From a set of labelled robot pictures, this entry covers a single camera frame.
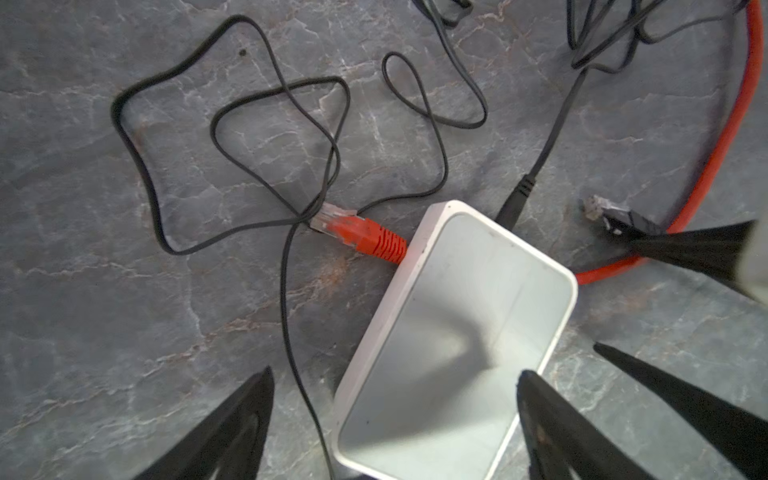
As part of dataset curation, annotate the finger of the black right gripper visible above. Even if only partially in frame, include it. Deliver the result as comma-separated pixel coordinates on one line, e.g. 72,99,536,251
593,343,767,479
629,220,757,282

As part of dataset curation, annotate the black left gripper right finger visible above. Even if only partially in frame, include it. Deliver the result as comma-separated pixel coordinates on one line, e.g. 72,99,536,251
517,370,652,479

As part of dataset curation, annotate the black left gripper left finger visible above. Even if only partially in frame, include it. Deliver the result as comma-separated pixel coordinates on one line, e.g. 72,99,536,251
136,367,275,479

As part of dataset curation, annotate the black ethernet cable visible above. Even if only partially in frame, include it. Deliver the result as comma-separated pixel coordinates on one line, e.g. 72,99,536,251
583,194,667,238

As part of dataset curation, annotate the red ethernet cable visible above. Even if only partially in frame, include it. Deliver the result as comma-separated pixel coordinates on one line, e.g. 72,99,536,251
308,0,766,287

